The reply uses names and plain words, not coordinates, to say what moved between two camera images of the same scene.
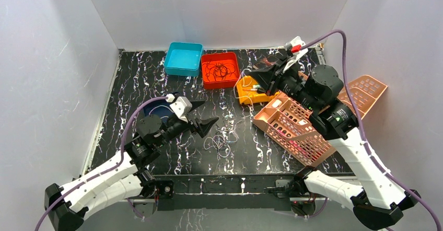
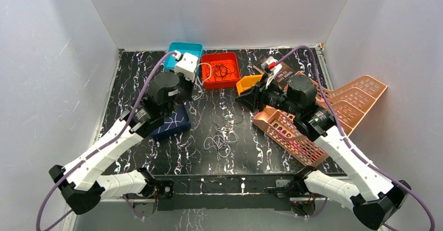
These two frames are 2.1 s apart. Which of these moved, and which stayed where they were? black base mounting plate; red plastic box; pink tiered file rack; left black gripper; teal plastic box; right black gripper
Moved: left black gripper; right black gripper
Stayed: red plastic box; teal plastic box; pink tiered file rack; black base mounting plate
